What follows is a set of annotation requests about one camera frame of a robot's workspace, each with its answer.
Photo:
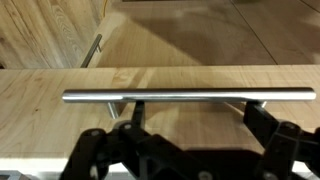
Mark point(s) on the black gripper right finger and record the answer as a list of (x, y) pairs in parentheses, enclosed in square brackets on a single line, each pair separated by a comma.
[(286, 143)]

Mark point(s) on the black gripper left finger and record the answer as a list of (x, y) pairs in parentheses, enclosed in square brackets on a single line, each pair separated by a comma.
[(133, 150)]

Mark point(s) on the wooden drawer with cutlery tray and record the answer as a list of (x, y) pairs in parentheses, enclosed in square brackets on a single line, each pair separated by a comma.
[(50, 123)]

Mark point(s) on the wooden base cabinet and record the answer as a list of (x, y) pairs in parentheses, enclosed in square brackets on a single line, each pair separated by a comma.
[(43, 33)]

